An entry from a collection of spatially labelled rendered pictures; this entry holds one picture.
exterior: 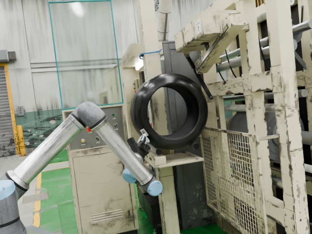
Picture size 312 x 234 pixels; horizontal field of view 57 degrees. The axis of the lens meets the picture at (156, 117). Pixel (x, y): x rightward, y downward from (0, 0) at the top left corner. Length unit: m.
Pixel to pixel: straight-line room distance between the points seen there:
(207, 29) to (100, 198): 1.73
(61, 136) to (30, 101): 9.21
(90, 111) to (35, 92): 9.42
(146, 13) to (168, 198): 1.54
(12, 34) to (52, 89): 2.24
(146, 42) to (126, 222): 1.63
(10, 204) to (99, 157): 1.27
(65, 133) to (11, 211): 0.47
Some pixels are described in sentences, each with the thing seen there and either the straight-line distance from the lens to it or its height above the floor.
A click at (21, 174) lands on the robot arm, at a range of 1.72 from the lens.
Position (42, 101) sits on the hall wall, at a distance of 10.95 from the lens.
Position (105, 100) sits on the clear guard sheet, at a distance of 2.69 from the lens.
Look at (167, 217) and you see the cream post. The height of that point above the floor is 0.28.
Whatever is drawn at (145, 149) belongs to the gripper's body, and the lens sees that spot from 1.93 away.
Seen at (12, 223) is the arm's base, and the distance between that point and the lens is 1.60.
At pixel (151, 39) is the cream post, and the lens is 2.46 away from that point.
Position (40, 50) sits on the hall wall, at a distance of 11.17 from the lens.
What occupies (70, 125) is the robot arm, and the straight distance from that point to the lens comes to 1.69.
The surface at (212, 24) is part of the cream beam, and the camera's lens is 1.96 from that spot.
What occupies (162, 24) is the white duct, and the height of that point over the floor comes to 2.00.
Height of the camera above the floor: 1.25
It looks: 3 degrees down
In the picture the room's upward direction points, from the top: 7 degrees counter-clockwise
